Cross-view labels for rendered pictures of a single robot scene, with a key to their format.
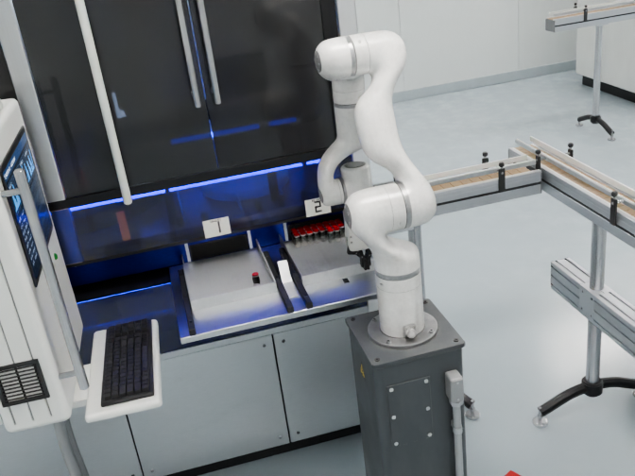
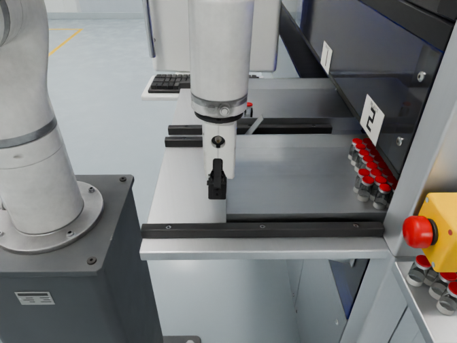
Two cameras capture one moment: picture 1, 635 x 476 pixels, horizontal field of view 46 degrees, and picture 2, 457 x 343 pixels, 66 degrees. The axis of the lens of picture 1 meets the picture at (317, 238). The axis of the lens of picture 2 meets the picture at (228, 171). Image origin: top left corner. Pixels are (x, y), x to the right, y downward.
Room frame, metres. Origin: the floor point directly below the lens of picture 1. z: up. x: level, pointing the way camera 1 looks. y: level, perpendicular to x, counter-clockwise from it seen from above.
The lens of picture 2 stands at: (2.15, -0.61, 1.31)
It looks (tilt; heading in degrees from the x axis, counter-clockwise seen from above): 36 degrees down; 101
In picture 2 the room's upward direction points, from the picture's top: straight up
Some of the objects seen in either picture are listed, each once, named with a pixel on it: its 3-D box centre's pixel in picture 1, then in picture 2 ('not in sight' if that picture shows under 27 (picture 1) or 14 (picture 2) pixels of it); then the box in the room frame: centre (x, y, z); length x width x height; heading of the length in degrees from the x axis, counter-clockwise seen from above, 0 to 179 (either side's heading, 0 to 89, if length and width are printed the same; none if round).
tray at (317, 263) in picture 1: (328, 250); (311, 174); (2.21, -0.03, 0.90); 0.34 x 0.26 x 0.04; 11
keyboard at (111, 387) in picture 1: (128, 357); (205, 82); (1.84, 0.59, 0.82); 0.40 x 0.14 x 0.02; 9
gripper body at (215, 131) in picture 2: (362, 229); (218, 135); (2.04, -0.14, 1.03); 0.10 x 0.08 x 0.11; 101
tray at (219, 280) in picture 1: (227, 272); (286, 101); (2.14, 0.30, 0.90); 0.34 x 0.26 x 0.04; 11
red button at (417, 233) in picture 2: not in sight; (421, 231); (2.33, -0.26, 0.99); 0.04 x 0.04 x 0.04; 11
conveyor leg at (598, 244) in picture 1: (595, 309); not in sight; (2.33, -0.98, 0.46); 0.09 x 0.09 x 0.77; 11
